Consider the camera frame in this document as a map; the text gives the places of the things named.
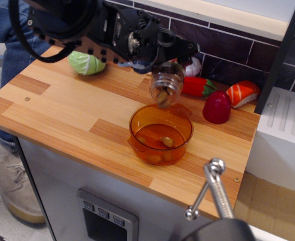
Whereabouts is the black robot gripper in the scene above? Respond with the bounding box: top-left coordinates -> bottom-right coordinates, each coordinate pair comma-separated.
97,5 -> 201,75

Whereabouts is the clear almond jar red label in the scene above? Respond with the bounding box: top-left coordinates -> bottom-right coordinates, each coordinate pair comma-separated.
150,61 -> 185,109

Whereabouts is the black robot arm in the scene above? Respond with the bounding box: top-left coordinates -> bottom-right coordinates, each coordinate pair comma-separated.
9,1 -> 198,73

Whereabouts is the orange transparent plastic pot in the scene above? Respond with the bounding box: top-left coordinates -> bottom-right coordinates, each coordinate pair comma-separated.
128,104 -> 194,165

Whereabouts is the toy ice cream cone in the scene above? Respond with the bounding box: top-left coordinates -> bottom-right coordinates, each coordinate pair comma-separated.
185,57 -> 202,77

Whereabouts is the red toy chili pepper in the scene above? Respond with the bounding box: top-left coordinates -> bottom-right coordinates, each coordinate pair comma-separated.
182,77 -> 218,97

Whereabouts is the dark red toy egg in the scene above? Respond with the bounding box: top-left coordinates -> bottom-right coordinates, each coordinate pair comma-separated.
203,91 -> 231,125

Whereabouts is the green toy cabbage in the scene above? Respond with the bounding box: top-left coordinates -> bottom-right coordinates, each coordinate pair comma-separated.
67,51 -> 106,75

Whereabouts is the toy salmon sushi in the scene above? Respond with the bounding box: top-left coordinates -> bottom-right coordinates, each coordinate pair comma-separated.
226,80 -> 260,108

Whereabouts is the person leg in jeans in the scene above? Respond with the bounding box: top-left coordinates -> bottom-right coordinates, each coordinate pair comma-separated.
0,0 -> 50,151

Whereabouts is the beige sneaker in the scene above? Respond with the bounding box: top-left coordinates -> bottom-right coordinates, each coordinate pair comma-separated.
0,144 -> 45,224

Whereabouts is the black metal shelf post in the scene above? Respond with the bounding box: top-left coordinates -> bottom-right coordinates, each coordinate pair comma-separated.
254,10 -> 295,114

